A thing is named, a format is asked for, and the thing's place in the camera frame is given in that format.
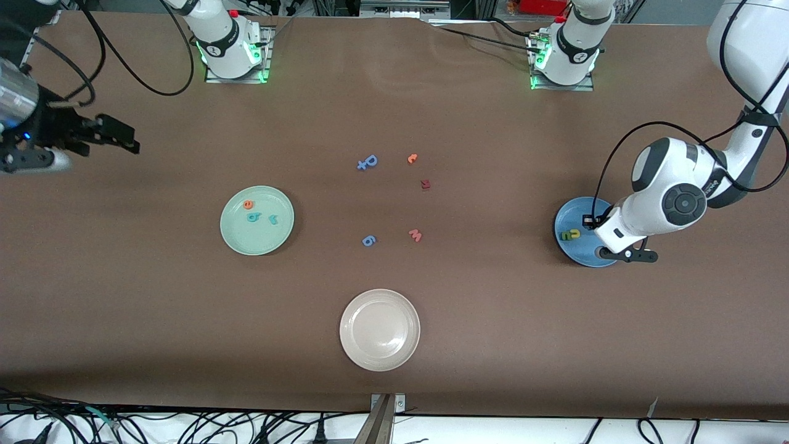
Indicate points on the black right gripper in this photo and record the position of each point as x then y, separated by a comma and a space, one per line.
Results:
54, 131

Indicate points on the aluminium table rail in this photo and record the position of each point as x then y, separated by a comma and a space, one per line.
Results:
28, 55

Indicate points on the blue foam letter p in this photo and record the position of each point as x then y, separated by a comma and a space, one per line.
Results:
375, 158

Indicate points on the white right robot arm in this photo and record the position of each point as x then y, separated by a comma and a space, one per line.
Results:
225, 43

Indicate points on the pale green plate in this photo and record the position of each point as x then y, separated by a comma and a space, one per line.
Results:
257, 240

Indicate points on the grey equipment box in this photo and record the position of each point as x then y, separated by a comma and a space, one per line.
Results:
404, 9

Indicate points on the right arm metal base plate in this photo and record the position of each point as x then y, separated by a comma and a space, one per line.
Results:
234, 80

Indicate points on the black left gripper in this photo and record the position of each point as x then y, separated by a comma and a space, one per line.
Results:
600, 219

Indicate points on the red box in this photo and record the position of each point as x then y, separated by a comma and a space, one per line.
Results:
542, 6

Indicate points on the pink foam letter w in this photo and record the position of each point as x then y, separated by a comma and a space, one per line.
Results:
416, 236

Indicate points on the blue foam letter g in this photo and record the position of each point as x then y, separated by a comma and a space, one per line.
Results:
364, 237

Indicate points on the beige plate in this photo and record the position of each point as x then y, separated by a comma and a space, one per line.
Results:
380, 330

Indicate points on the aluminium beam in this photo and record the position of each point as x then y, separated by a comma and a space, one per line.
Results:
376, 428

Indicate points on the silver metal bracket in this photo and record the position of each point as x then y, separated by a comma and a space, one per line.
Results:
400, 404

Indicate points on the blue plate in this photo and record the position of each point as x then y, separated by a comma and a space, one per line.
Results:
573, 213

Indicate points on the brown table cover sheet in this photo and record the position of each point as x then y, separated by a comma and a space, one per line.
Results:
123, 308

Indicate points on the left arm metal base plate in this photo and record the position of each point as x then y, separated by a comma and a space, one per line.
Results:
561, 87

